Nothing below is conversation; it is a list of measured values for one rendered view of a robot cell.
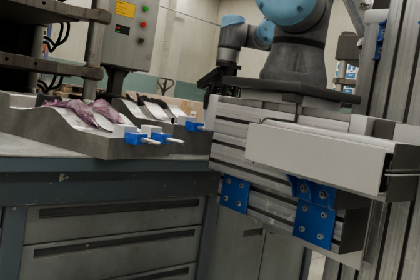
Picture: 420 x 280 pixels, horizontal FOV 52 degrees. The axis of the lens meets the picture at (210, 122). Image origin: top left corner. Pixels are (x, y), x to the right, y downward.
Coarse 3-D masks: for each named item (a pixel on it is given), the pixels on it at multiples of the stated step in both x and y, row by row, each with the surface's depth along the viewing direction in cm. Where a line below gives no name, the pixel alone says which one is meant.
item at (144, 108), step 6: (126, 96) 158; (138, 96) 158; (144, 96) 163; (138, 102) 158; (156, 102) 162; (162, 102) 165; (144, 108) 154; (162, 108) 165; (168, 108) 162; (144, 114) 148; (150, 114) 151; (168, 114) 159; (162, 120) 146; (174, 120) 157
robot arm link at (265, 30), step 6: (264, 18) 125; (264, 24) 121; (270, 24) 121; (258, 30) 123; (264, 30) 121; (270, 30) 121; (258, 36) 124; (264, 36) 121; (270, 36) 121; (258, 42) 130; (264, 42) 125; (270, 42) 122
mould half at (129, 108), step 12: (120, 108) 151; (132, 108) 148; (156, 108) 157; (132, 120) 144; (144, 120) 140; (156, 120) 142; (168, 120) 152; (168, 132) 130; (180, 132) 130; (192, 132) 134; (204, 132) 137; (180, 144) 131; (192, 144) 134; (204, 144) 138
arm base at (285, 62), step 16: (272, 48) 95; (288, 48) 91; (304, 48) 90; (320, 48) 92; (272, 64) 92; (288, 64) 90; (304, 64) 90; (320, 64) 91; (288, 80) 89; (304, 80) 89; (320, 80) 91
